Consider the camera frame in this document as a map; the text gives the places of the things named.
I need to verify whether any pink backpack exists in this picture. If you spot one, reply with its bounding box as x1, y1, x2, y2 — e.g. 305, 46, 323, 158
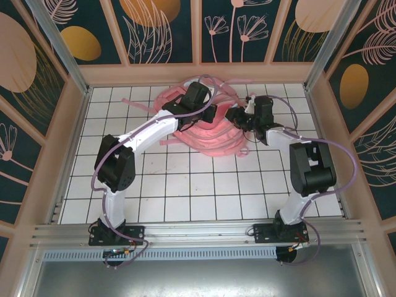
120, 79, 255, 158

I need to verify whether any grey metal sheet panel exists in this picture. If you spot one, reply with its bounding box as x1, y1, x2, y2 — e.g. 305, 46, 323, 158
18, 259, 381, 297

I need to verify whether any aluminium front rail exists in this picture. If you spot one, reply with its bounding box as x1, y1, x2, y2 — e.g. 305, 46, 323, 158
29, 218, 369, 248

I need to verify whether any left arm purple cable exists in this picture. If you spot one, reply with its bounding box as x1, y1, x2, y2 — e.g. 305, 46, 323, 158
91, 74, 222, 270

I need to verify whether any small circuit board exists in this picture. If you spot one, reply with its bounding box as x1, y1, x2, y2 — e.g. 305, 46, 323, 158
103, 247, 132, 257

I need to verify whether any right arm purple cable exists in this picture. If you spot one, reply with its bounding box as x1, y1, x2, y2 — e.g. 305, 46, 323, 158
265, 95, 359, 267

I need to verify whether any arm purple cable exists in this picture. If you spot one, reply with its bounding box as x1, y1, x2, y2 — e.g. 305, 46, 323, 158
91, 74, 222, 270
265, 95, 359, 267

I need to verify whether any metal table side rail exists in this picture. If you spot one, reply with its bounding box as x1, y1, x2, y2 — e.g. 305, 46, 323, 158
337, 196, 352, 221
46, 88, 92, 224

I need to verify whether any grey slotted cable duct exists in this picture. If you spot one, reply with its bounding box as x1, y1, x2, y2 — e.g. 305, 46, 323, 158
43, 247, 278, 261

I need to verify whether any aluminium frame post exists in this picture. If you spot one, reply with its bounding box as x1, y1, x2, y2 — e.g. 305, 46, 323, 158
303, 0, 362, 91
25, 0, 91, 95

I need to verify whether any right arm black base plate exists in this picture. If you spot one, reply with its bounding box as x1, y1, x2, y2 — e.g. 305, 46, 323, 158
252, 223, 310, 244

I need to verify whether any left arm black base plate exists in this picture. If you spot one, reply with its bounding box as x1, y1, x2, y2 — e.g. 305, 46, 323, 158
88, 225, 146, 247

